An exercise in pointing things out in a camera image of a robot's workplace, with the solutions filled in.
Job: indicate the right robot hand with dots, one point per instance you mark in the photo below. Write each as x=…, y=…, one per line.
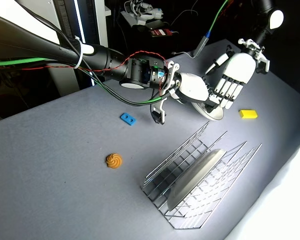
x=192, y=87

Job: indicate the white plate with black rim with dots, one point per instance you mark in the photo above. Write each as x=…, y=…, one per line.
x=212, y=115
x=195, y=175

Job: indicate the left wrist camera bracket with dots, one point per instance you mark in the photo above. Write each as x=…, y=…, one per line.
x=261, y=56

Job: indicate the orange swirl cookie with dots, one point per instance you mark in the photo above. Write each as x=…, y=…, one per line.
x=114, y=161

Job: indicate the red box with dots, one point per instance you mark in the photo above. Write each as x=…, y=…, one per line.
x=161, y=32

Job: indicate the yellow block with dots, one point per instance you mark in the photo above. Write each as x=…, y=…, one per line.
x=248, y=114

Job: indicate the white robot body column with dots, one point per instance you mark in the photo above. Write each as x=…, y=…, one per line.
x=65, y=82

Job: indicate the white device on shelf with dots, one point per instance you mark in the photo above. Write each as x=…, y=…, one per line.
x=150, y=12

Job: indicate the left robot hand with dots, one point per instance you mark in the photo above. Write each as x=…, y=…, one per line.
x=240, y=67

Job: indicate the grey flat bracket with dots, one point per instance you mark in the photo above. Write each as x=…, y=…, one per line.
x=202, y=43

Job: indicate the blue block with two holes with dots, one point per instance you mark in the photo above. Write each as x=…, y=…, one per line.
x=129, y=123

